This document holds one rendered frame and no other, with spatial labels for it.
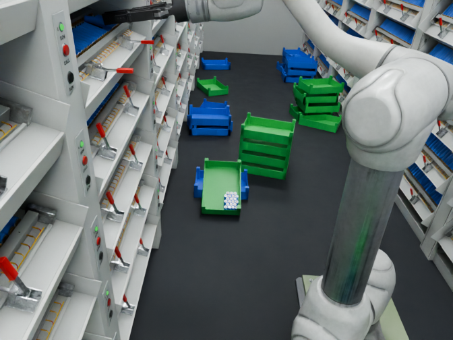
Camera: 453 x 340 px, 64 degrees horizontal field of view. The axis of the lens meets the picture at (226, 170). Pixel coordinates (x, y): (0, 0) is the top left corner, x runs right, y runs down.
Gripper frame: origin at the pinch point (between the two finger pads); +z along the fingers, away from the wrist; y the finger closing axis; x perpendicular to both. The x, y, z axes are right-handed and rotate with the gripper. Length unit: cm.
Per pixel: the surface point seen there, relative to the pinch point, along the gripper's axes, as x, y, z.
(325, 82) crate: 98, -185, -108
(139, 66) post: 17.9, -12.6, 0.4
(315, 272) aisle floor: 114, 0, -57
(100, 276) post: 45, 54, 4
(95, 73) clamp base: 6.0, 33.0, -1.3
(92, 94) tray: 7.7, 41.2, -2.4
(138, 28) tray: 6.0, -12.4, -2.5
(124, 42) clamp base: 5.7, 6.3, -2.0
